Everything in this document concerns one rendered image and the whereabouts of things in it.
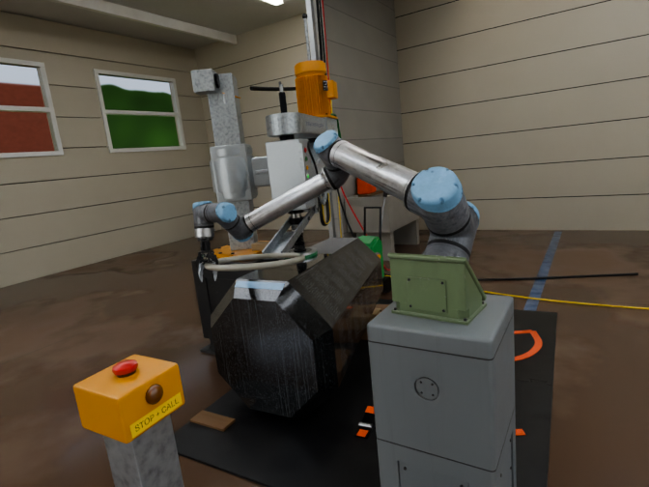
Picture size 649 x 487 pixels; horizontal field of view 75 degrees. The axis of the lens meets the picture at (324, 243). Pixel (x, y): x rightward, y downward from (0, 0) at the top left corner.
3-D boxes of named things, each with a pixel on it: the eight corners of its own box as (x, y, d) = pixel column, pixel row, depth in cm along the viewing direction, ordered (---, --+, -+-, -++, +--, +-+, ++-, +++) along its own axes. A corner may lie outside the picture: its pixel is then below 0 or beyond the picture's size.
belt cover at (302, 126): (308, 144, 341) (306, 123, 338) (339, 141, 334) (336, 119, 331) (260, 144, 251) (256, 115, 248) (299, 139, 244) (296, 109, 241)
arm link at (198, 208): (202, 201, 192) (186, 202, 198) (204, 228, 193) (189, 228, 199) (217, 200, 200) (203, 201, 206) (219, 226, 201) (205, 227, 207)
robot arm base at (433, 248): (474, 292, 145) (481, 267, 149) (463, 264, 132) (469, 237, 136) (422, 285, 156) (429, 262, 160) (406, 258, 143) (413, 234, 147)
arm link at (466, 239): (474, 264, 149) (485, 222, 156) (464, 237, 137) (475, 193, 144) (433, 260, 158) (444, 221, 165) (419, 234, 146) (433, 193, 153)
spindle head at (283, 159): (293, 208, 296) (285, 142, 287) (323, 206, 290) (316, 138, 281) (273, 216, 262) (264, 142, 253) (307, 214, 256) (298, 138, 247)
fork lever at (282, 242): (294, 213, 294) (293, 206, 292) (321, 211, 289) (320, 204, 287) (257, 260, 234) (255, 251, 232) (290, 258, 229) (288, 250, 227)
